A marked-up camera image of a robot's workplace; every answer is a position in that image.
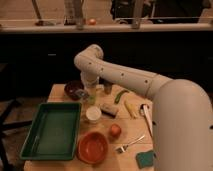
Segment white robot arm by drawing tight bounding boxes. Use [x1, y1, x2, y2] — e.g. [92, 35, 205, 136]
[74, 44, 213, 171]

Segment dark purple bowl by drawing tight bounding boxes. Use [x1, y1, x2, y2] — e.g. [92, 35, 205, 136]
[64, 80, 84, 100]

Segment orange bowl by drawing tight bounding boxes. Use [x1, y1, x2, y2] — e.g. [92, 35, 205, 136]
[77, 132, 108, 164]

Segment metal cup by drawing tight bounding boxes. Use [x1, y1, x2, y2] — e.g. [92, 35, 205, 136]
[103, 80, 113, 95]

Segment green chili pepper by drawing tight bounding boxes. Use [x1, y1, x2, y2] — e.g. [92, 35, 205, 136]
[114, 90, 129, 104]

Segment green translucent cup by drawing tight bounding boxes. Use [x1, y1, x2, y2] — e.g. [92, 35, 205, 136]
[87, 91, 96, 105]

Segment white cup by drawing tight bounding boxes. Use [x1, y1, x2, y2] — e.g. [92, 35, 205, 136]
[86, 106, 102, 124]

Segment yellow banana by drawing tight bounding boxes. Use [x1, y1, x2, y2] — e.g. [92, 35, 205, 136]
[124, 100, 137, 119]

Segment orange fruit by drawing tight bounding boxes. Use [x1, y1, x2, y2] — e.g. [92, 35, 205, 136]
[109, 124, 121, 137]

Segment silver fork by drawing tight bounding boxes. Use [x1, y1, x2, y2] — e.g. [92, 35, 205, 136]
[116, 135, 145, 154]

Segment orange ball on counter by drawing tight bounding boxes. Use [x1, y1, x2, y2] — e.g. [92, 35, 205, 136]
[88, 18, 97, 25]

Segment green plastic tray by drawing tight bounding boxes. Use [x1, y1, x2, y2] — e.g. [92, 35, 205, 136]
[20, 102, 81, 161]

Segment teal sponge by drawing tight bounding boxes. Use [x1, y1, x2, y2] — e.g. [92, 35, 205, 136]
[136, 150, 154, 169]

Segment black chair base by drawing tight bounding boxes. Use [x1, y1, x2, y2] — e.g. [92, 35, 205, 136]
[0, 99, 31, 171]

